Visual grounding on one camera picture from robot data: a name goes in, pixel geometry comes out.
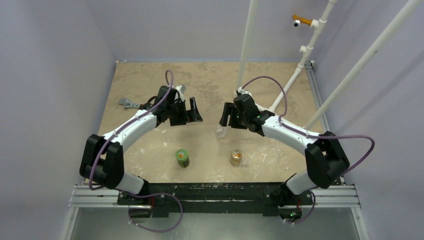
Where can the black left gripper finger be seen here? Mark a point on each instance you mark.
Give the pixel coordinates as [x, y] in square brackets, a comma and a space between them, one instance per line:
[193, 113]
[179, 121]

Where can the aluminium extrusion frame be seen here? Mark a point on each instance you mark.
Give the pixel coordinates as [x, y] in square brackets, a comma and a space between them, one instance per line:
[102, 161]

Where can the clear plastic pill organizer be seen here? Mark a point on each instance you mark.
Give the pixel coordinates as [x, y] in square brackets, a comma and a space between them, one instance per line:
[220, 132]

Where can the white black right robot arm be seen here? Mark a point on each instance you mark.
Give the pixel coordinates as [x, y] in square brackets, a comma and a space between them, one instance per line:
[324, 156]

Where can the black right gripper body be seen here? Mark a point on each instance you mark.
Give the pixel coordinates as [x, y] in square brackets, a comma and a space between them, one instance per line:
[232, 115]

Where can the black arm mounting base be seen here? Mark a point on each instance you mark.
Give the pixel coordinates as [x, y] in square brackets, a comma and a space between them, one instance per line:
[269, 199]

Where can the amber pill bottle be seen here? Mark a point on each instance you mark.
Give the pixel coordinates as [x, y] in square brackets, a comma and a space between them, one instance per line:
[236, 157]

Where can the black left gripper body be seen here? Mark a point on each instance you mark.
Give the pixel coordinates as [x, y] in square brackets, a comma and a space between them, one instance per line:
[177, 108]

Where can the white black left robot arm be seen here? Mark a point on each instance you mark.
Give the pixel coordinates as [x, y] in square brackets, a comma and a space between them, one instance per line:
[103, 156]

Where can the white PVC pipe frame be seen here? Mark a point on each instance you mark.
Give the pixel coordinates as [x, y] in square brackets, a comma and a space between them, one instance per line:
[388, 92]

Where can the red handled adjustable wrench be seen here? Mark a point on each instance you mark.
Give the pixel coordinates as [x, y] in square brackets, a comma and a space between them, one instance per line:
[128, 104]

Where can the green pill bottle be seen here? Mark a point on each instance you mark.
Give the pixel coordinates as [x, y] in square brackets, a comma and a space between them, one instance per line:
[182, 157]

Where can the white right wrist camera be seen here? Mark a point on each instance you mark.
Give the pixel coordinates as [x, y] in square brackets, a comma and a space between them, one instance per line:
[240, 91]

